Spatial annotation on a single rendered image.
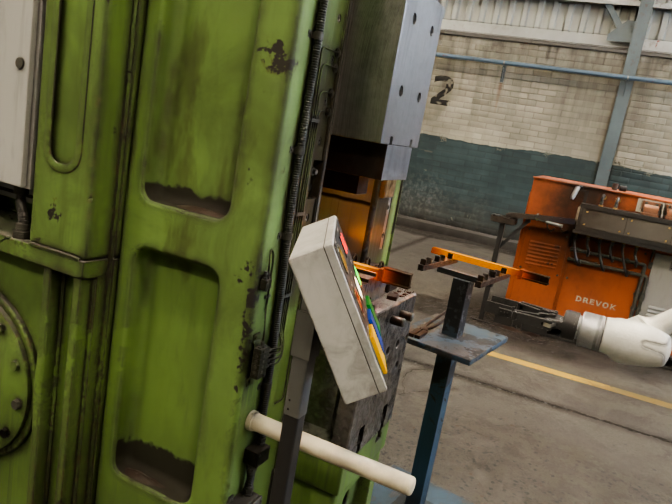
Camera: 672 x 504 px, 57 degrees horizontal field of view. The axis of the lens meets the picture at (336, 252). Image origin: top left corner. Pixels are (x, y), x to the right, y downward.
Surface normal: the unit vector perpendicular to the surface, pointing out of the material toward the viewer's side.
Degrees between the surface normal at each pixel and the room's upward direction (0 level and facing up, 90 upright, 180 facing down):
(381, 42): 90
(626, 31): 90
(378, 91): 90
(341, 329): 90
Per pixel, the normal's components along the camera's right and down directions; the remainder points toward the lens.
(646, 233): -0.39, 0.12
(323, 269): -0.02, 0.20
